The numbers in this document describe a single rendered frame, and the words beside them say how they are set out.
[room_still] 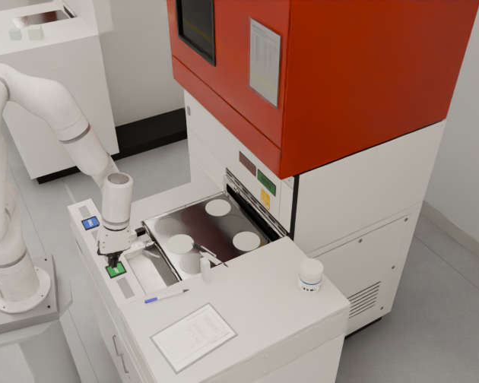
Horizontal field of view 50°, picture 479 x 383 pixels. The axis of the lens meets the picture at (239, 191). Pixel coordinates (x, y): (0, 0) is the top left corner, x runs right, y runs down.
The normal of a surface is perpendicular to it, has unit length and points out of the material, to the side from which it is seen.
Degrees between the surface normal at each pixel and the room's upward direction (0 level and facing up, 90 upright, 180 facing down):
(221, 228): 0
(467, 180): 90
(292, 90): 90
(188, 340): 0
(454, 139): 90
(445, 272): 0
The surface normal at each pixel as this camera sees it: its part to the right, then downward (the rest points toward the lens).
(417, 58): 0.51, 0.54
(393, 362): 0.00, -0.77
